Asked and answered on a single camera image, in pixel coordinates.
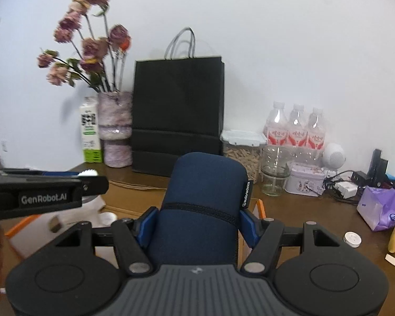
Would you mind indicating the clear water bottle red label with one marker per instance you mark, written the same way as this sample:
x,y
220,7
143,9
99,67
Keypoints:
x,y
298,130
276,128
316,131

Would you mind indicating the clear container of seeds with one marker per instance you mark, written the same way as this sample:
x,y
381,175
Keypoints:
x,y
240,161

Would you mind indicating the purple tissue pack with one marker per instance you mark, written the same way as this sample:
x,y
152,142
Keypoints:
x,y
380,212

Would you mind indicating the wooden desktop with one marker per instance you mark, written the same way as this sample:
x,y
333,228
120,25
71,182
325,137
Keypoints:
x,y
316,220

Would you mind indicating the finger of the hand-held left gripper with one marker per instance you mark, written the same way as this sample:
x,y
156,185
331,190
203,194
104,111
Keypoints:
x,y
95,185
62,173

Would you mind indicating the black upright device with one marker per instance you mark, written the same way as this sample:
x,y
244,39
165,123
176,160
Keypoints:
x,y
378,168

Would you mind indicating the small white round lid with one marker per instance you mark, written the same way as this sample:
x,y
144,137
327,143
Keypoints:
x,y
352,238

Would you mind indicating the white round speaker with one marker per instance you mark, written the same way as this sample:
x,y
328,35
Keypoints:
x,y
334,156

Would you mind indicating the navy blue fabric pouch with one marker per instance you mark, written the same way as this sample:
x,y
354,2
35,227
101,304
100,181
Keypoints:
x,y
197,204

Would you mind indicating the small brown block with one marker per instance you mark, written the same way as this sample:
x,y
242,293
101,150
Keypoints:
x,y
55,224

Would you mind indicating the white green milk carton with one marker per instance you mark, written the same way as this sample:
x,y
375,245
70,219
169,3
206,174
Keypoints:
x,y
90,128

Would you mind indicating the clear glass jar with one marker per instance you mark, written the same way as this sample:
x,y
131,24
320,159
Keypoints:
x,y
276,174

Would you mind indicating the white ribbed bottle cap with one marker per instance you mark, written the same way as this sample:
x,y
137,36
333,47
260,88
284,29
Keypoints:
x,y
87,172

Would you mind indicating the dried pink rose bouquet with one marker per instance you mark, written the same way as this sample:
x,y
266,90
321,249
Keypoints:
x,y
92,47

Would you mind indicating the black paper bag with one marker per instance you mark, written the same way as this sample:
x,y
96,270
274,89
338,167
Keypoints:
x,y
177,105

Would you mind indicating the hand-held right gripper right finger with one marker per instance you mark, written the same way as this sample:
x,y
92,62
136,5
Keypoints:
x,y
247,225

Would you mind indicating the purple mottled vase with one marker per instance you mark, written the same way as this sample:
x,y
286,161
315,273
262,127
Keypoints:
x,y
115,128

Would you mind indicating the floral tin box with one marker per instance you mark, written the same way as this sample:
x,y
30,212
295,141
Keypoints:
x,y
304,181

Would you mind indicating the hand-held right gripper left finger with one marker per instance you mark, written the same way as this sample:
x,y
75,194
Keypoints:
x,y
148,227

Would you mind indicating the red cardboard box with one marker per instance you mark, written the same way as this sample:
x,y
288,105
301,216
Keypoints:
x,y
33,240

